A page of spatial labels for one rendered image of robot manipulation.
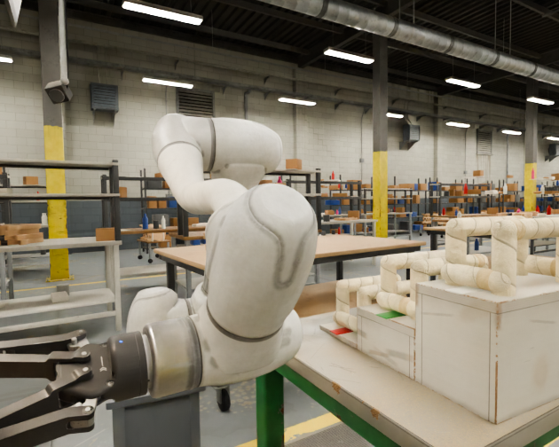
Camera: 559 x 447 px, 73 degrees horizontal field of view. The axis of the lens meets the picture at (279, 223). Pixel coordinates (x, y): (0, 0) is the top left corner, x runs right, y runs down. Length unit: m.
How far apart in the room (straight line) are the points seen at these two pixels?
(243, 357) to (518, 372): 0.40
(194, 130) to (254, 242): 0.57
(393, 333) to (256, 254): 0.44
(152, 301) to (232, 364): 0.76
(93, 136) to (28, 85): 1.83
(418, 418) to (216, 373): 0.30
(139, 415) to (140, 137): 10.84
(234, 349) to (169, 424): 0.85
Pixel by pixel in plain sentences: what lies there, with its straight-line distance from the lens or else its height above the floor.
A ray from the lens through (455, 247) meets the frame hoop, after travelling 0.68.
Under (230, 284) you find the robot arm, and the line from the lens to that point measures 0.40.
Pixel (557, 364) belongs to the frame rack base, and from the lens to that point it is 0.75.
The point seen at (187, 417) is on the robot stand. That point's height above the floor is 0.60.
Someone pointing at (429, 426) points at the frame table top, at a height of 0.93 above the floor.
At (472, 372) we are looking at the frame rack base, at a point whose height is 0.99.
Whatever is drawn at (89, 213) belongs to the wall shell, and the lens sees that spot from 11.49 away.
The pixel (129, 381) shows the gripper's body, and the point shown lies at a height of 1.05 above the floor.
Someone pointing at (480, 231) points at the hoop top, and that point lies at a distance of 0.71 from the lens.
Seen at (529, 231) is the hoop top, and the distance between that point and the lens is 0.66.
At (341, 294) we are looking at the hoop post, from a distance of 0.93.
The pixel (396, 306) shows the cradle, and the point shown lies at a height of 1.04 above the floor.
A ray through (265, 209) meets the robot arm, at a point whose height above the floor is 1.23.
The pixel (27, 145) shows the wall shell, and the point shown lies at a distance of 11.61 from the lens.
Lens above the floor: 1.24
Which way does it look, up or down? 3 degrees down
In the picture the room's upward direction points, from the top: 1 degrees counter-clockwise
